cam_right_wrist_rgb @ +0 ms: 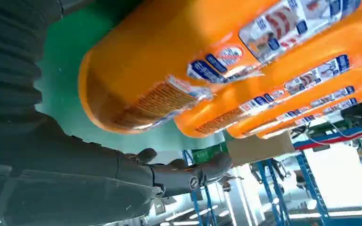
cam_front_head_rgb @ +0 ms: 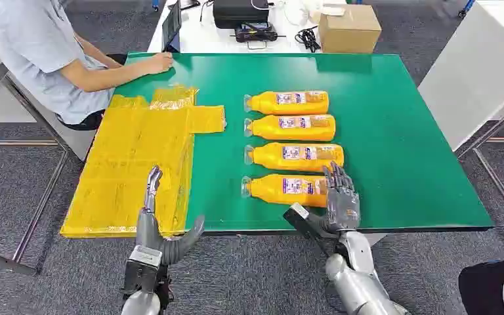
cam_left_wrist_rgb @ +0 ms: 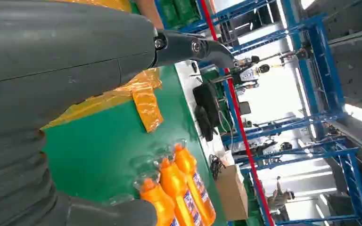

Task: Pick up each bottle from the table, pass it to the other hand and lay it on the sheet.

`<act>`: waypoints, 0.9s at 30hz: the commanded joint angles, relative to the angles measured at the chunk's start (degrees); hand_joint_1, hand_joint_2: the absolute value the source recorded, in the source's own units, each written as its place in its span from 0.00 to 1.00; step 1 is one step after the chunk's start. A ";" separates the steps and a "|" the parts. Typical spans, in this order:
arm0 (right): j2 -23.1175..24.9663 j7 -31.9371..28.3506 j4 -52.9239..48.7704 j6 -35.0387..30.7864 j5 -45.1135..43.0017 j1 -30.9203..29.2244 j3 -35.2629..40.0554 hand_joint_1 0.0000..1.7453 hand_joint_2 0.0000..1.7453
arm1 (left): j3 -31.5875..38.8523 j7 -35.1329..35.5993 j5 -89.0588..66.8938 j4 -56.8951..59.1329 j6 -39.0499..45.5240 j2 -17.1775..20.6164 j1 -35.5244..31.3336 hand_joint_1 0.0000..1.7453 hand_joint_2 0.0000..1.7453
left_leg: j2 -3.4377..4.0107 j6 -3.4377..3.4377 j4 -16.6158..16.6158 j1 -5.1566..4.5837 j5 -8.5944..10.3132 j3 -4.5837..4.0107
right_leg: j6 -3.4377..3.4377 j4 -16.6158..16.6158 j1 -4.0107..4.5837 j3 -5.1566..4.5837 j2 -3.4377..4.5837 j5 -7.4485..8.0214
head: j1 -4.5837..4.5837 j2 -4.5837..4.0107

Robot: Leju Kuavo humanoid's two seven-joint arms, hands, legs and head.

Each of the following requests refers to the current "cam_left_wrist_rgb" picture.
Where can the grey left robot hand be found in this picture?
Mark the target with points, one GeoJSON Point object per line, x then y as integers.
{"type": "Point", "coordinates": [50, 46]}

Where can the orange drink bottle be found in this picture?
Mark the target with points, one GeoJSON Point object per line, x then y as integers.
{"type": "Point", "coordinates": [156, 199]}
{"type": "Point", "coordinates": [173, 184]}
{"type": "Point", "coordinates": [188, 165]}

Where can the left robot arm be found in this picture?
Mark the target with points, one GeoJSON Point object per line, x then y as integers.
{"type": "Point", "coordinates": [12, 181]}

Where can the yellow plastic sheet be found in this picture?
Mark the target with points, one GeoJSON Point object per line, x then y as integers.
{"type": "Point", "coordinates": [146, 106]}

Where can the green table mat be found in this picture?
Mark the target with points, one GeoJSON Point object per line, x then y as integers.
{"type": "Point", "coordinates": [106, 156]}

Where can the green crate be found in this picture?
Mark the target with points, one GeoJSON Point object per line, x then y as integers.
{"type": "Point", "coordinates": [181, 11]}

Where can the white table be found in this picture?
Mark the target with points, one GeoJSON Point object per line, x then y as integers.
{"type": "Point", "coordinates": [185, 81]}

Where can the black carrying case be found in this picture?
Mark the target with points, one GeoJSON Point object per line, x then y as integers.
{"type": "Point", "coordinates": [207, 96]}

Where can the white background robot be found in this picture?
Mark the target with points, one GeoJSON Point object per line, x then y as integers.
{"type": "Point", "coordinates": [249, 75]}

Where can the red pole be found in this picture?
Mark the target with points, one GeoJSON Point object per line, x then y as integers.
{"type": "Point", "coordinates": [246, 146]}

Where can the brown cardboard box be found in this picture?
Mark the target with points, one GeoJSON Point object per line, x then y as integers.
{"type": "Point", "coordinates": [231, 193]}

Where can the distant person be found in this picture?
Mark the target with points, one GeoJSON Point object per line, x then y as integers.
{"type": "Point", "coordinates": [277, 198]}

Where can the blue steel frame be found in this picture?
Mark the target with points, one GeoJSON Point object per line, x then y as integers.
{"type": "Point", "coordinates": [323, 62]}

